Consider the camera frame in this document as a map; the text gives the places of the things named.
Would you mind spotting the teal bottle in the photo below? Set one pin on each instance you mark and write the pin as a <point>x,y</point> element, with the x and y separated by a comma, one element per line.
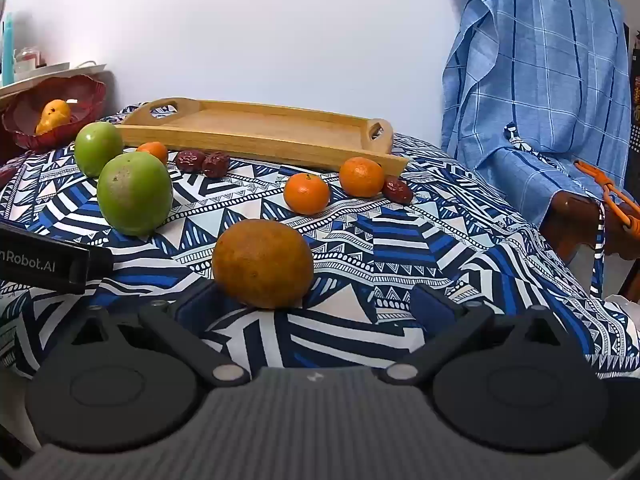
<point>8,55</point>

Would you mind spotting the blotchy green apple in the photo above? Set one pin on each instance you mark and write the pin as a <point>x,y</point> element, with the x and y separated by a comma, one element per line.
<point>135,195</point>

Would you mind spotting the blue checked cloth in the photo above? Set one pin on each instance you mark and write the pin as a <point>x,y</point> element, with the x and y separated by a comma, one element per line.
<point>530,70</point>

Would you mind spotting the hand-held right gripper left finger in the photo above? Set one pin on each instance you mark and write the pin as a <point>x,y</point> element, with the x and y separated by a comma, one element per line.
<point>200,305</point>

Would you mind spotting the wooden chair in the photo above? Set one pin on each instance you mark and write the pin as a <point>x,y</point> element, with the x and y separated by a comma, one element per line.
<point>575,220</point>

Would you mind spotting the smooth green apple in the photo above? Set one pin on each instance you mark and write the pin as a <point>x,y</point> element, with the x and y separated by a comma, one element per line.
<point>97,147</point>

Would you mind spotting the red glass bowl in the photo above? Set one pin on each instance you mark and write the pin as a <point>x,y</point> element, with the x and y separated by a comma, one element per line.
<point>25,110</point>

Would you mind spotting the small orange tangerine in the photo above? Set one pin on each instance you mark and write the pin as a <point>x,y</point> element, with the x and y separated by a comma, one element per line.
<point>154,151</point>
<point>361,177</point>
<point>306,194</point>

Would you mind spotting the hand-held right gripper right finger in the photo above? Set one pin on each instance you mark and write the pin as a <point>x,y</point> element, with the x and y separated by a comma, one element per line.
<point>431,307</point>

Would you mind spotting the blue white patterned tablecloth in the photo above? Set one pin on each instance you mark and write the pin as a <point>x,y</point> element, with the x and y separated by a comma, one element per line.
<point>400,250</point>

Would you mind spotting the brownish large orange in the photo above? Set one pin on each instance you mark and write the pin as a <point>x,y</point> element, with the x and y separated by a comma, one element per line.
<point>262,265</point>

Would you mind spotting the yellow-orange citrus fruit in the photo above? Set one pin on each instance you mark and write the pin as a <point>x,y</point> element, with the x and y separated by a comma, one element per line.
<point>50,124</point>
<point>59,108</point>

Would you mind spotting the glass jar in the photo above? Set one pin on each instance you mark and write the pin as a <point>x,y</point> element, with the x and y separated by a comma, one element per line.
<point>26,60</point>

